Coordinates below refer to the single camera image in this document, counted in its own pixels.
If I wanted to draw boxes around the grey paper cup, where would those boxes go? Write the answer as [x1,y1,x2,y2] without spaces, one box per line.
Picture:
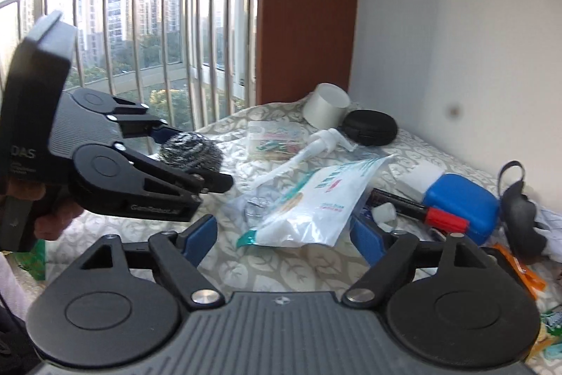
[303,83,351,130]

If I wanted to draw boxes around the small white cap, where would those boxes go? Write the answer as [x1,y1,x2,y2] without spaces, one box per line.
[373,203,398,226]

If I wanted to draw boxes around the metal window railing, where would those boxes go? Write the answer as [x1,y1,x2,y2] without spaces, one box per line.
[0,0,268,130]

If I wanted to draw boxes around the clear paper clip box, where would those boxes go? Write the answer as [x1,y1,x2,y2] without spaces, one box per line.
[247,120,308,160]

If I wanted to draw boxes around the steel wool scrubber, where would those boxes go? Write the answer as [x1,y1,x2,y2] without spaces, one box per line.
[159,132,224,174]

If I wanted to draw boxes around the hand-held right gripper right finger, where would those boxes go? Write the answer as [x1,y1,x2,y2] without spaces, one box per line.
[341,214,484,309]

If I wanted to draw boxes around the white small box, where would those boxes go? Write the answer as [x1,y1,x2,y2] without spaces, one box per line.
[397,164,444,200]

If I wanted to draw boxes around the blue plastic box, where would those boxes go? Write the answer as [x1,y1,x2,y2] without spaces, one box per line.
[424,173,501,246]

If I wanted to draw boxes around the brown wooden panel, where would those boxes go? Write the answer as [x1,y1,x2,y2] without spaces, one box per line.
[255,0,361,105]

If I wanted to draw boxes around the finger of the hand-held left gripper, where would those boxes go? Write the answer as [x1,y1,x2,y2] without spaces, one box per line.
[115,142,234,200]
[110,96,187,151]

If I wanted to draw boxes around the green cardboard box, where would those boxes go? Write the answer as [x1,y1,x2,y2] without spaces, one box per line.
[9,239,47,281]

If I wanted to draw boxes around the white striped cloth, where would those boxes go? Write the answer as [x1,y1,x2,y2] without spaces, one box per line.
[533,206,562,257]

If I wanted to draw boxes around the black face mask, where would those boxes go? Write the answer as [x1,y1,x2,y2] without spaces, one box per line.
[498,161,549,262]

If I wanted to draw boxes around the cotton swab bag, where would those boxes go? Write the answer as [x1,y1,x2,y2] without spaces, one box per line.
[236,155,396,248]

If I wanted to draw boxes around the black oval case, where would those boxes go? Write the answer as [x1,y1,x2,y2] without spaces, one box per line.
[341,110,399,146]

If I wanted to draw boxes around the orange clothespin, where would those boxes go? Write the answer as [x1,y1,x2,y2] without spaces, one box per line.
[492,243,547,301]

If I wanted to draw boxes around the black marker pen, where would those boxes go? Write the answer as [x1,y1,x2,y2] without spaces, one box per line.
[371,188,470,232]

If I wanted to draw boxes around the person's left hand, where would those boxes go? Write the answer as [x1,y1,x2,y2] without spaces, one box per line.
[5,182,84,243]

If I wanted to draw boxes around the leaf print bedsheet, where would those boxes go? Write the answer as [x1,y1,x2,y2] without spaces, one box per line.
[44,98,562,375]

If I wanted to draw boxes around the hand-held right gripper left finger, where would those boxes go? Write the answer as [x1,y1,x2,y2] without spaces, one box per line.
[79,214,222,312]

